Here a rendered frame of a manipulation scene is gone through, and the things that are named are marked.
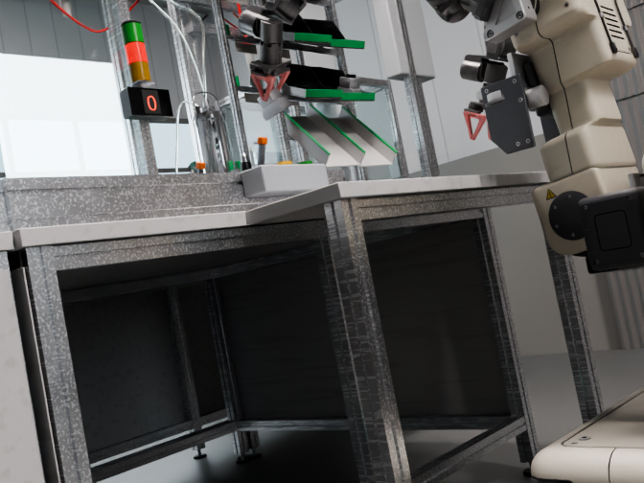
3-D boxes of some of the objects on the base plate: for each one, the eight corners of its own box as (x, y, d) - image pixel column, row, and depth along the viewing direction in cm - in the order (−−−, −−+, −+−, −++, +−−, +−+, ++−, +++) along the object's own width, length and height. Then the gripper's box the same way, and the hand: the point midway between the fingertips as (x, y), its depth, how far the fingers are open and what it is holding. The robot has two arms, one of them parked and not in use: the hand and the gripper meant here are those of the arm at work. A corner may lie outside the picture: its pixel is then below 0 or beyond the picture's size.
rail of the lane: (352, 207, 190) (343, 166, 191) (14, 236, 125) (4, 172, 125) (335, 212, 194) (328, 171, 195) (0, 241, 128) (-10, 180, 129)
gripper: (270, 47, 182) (268, 106, 189) (293, 38, 189) (290, 96, 197) (248, 41, 184) (247, 101, 192) (271, 33, 192) (269, 90, 200)
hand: (269, 95), depth 194 cm, fingers closed on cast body, 4 cm apart
